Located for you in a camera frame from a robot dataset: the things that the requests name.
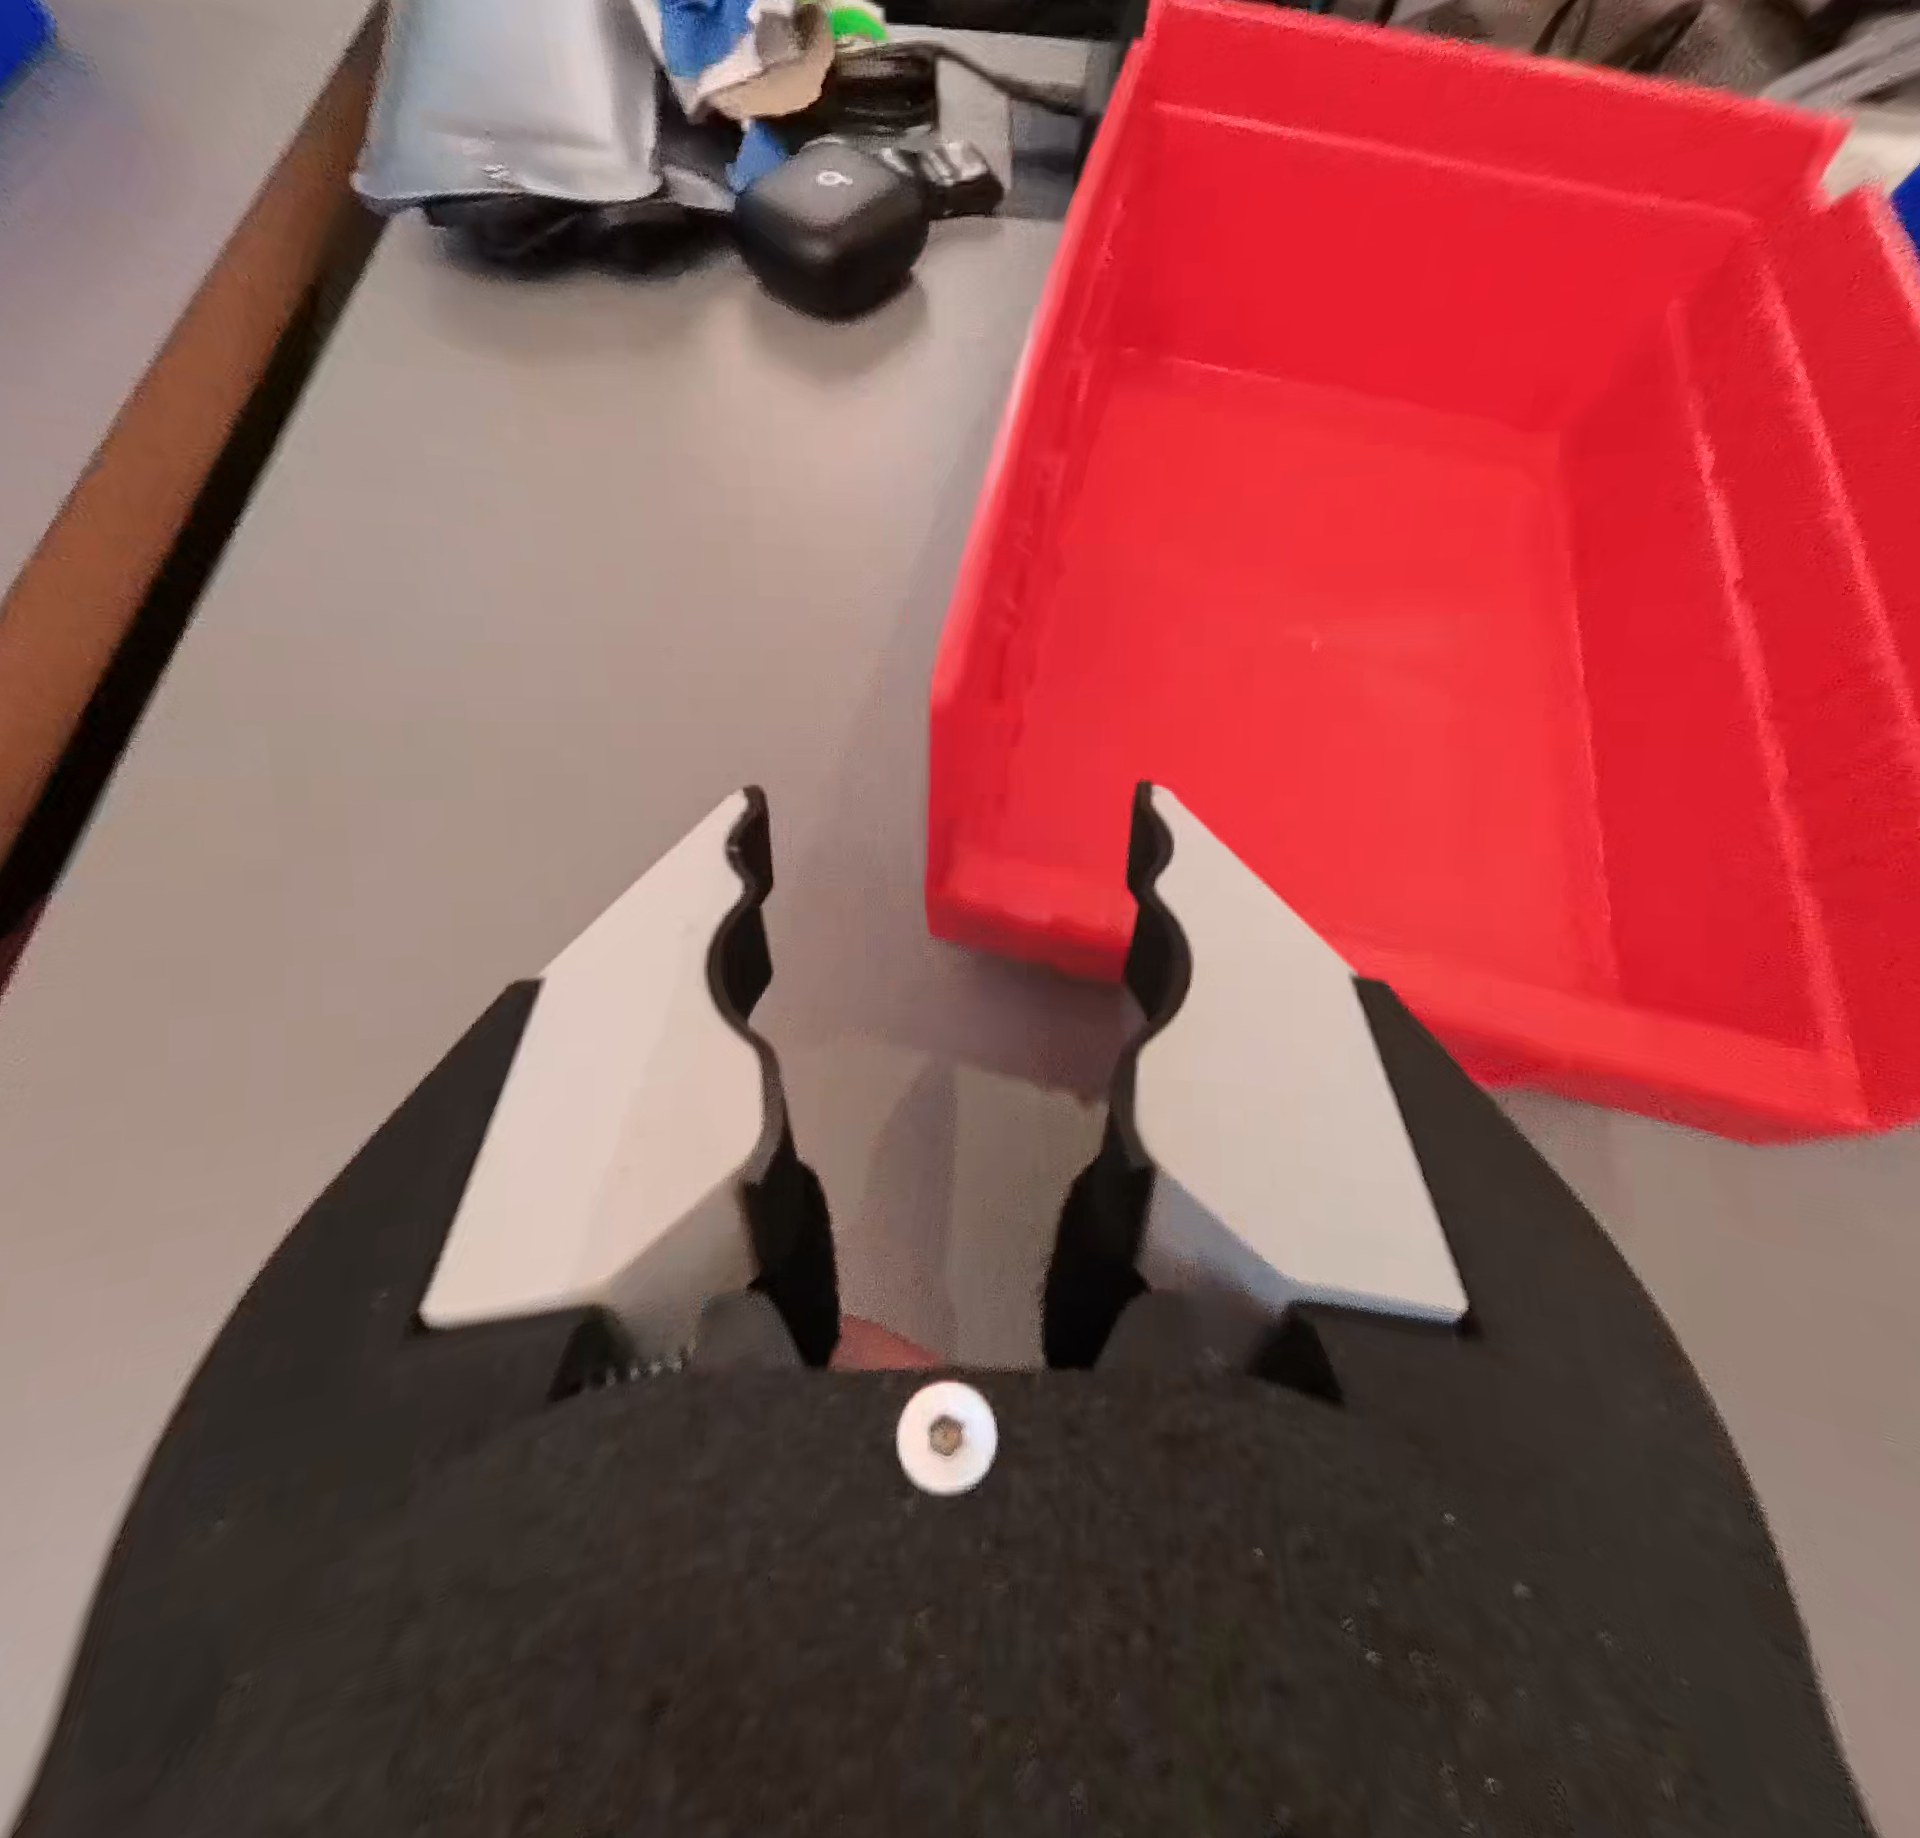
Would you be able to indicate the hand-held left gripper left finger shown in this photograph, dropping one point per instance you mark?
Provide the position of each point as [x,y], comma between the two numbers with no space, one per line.
[631,1089]

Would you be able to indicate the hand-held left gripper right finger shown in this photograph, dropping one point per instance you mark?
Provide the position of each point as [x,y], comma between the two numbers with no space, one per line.
[1276,1120]

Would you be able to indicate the red plastic bin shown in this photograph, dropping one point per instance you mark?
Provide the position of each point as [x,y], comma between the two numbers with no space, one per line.
[1351,595]

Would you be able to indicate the grey desk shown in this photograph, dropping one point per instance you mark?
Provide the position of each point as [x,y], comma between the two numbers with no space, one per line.
[600,595]

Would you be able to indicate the black earbud case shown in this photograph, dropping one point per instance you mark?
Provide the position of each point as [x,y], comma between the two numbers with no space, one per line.
[831,241]

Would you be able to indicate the black power adapter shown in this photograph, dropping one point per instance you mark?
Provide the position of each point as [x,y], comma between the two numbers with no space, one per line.
[945,174]

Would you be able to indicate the grey table with wooden edge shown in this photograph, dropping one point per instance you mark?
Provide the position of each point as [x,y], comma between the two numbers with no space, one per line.
[150,219]

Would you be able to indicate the grey padded pouch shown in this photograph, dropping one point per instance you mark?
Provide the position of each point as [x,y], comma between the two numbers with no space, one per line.
[510,70]

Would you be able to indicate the small green item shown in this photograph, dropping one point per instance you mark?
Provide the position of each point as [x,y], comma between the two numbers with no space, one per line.
[858,20]

